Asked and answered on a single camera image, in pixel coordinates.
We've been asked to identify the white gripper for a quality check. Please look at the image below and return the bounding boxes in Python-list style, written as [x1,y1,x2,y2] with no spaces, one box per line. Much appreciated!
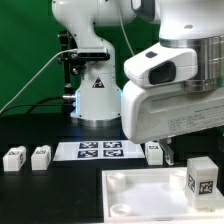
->
[121,81,224,166]

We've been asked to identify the white square tabletop part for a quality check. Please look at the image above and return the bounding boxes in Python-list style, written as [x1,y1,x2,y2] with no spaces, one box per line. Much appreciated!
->
[102,167,224,224]

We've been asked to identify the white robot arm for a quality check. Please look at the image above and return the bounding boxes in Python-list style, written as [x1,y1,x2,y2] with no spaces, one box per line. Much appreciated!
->
[52,0,224,143]

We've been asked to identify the white marker sheet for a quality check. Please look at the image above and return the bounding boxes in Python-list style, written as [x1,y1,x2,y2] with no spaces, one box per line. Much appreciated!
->
[53,140,144,161]

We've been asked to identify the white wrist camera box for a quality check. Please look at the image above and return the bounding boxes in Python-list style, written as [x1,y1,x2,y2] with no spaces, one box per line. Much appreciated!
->
[124,43,198,88]

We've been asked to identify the black camera stand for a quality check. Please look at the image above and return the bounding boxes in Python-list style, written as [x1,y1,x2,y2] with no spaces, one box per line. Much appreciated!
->
[57,31,84,115]

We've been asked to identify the white cable left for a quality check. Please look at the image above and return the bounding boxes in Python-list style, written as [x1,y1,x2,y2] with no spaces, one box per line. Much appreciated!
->
[0,49,78,115]

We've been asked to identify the white cable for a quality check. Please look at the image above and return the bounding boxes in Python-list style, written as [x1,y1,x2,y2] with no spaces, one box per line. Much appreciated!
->
[116,9,136,58]
[0,49,78,115]

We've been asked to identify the white cable right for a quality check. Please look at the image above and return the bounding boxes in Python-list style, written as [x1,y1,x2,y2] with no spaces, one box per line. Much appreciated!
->
[116,9,136,58]

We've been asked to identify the black cable left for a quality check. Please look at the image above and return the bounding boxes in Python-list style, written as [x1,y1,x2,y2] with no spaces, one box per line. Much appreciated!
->
[0,95,74,118]

